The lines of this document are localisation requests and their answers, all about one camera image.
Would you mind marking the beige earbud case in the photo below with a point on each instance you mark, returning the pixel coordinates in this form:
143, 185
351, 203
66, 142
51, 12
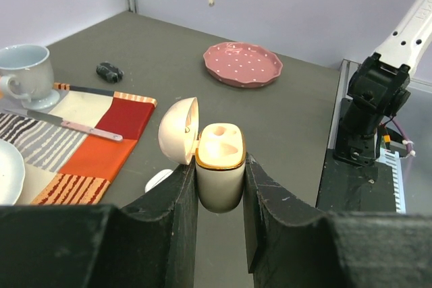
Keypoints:
218, 152

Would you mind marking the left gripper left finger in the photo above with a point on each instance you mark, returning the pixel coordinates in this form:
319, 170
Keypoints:
150, 242

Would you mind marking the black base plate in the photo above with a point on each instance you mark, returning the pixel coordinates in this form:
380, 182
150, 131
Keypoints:
359, 174

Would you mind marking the pink dotted plate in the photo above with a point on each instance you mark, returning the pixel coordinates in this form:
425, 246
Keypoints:
242, 65

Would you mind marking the black earbud case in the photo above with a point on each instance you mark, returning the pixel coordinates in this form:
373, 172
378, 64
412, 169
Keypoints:
109, 73

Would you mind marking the patchwork placemat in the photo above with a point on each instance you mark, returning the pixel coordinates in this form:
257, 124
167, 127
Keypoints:
64, 166

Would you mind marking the knife with pink handle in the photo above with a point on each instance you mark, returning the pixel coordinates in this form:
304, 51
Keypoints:
61, 122

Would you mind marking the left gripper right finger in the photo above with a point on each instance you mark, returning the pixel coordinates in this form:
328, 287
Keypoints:
292, 244

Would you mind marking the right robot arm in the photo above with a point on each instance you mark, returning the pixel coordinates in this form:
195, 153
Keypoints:
378, 88

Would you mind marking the white paper plate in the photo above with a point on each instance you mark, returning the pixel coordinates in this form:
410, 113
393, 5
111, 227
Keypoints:
12, 174

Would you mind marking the white earbud charging case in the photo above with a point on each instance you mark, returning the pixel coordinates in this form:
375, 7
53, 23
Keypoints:
157, 179

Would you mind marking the light blue mug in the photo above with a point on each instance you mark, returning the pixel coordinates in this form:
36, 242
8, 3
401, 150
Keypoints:
27, 75

